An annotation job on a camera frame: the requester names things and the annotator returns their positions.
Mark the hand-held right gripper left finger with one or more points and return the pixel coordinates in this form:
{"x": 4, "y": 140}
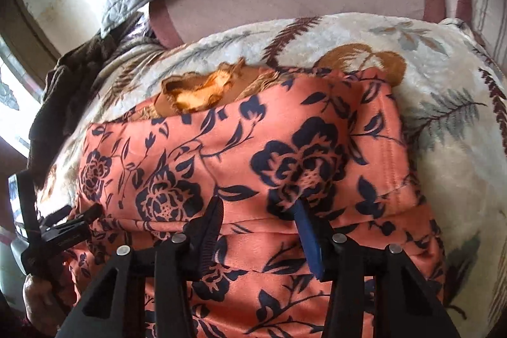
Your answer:
{"x": 204, "y": 239}

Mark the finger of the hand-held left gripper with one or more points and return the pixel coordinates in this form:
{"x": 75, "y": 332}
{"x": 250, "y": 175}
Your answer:
{"x": 79, "y": 213}

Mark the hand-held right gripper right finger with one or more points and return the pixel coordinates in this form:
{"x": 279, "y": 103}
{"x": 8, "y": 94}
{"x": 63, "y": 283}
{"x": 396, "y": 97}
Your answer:
{"x": 307, "y": 239}

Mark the orange floral pants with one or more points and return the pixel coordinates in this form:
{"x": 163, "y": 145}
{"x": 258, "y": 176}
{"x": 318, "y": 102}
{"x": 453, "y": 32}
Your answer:
{"x": 237, "y": 148}

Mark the person's left hand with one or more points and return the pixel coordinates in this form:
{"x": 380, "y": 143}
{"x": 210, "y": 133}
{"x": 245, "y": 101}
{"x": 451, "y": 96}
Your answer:
{"x": 39, "y": 298}

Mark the window with patterned glass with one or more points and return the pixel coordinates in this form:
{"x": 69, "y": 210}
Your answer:
{"x": 16, "y": 100}

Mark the dark brown towel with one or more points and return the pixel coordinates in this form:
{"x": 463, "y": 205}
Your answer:
{"x": 75, "y": 76}

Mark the cream leaf print blanket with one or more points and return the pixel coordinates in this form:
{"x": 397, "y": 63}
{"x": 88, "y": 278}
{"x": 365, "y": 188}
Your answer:
{"x": 455, "y": 148}

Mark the grey striped cloth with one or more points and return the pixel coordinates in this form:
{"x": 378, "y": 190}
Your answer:
{"x": 136, "y": 33}

